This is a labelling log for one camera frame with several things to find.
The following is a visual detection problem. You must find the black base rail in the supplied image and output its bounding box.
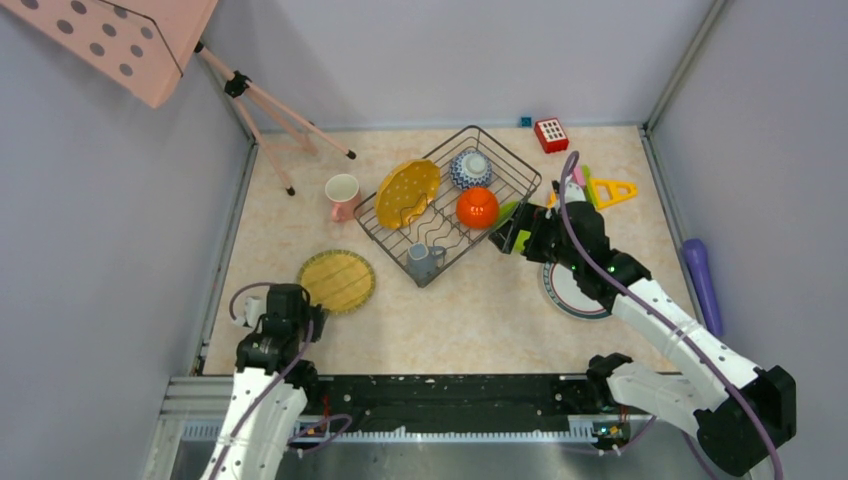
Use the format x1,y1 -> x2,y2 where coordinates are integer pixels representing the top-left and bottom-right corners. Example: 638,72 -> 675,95
305,374 -> 623,434

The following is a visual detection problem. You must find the white plate green rim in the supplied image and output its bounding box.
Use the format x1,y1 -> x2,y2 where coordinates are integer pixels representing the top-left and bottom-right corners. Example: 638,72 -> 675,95
540,262 -> 611,321

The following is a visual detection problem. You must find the purple cable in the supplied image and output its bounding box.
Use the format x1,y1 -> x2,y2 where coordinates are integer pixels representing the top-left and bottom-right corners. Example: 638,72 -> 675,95
558,150 -> 786,480
205,281 -> 354,480

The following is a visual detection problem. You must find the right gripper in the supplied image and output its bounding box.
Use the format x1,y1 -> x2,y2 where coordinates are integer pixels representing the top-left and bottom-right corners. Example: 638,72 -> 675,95
489,200 -> 582,272

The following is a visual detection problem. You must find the yellow triangle toy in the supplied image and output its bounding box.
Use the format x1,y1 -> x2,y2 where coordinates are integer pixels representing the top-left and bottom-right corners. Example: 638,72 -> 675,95
588,178 -> 639,210

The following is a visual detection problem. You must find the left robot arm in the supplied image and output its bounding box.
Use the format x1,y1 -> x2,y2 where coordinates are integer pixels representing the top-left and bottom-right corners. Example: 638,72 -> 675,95
201,283 -> 327,479

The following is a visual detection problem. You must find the red toy block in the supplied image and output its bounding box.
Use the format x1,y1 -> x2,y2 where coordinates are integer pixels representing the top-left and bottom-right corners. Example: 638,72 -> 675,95
533,117 -> 570,154

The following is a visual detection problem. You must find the blue red patterned bowl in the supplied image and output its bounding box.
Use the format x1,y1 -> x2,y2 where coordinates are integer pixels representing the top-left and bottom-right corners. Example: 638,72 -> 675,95
449,149 -> 493,191

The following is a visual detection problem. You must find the grey mug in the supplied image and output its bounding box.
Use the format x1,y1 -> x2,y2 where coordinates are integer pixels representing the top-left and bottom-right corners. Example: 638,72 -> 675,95
406,242 -> 447,281

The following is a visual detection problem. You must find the pink toy block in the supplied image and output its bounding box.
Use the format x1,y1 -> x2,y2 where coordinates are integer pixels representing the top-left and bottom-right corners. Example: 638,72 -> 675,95
572,165 -> 591,189

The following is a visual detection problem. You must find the yellow polka dot plate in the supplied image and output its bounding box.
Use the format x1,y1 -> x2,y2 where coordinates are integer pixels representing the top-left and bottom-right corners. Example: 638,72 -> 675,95
375,159 -> 441,230

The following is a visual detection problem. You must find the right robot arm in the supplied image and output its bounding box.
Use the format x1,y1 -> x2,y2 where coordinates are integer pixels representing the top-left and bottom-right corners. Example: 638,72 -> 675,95
491,184 -> 797,479

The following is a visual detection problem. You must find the purple handle tool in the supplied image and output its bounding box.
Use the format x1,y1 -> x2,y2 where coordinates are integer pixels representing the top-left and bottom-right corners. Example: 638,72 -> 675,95
682,238 -> 724,337

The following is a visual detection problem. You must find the orange bowl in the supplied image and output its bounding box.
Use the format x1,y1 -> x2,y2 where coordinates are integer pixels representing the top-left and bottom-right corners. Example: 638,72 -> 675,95
456,187 -> 500,230

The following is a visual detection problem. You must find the pink mug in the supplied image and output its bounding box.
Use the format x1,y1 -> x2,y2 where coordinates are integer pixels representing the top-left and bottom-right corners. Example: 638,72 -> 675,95
325,174 -> 361,222

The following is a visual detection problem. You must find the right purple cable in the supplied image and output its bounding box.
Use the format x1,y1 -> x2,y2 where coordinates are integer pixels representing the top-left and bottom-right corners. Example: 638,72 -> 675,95
558,150 -> 786,480

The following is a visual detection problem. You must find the pink perforated stand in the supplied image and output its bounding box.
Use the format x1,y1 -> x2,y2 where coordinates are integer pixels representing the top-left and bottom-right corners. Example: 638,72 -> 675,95
1,0 -> 357,195

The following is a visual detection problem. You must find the round bamboo tray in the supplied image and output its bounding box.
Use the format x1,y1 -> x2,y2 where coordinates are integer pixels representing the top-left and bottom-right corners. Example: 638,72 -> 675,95
297,249 -> 376,315

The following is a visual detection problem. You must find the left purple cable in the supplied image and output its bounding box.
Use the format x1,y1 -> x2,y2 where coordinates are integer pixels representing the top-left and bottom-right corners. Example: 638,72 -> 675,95
205,281 -> 354,480

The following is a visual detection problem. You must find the black wire dish rack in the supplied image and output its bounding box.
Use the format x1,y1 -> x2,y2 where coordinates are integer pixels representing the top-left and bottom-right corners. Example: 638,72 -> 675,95
355,125 -> 542,288

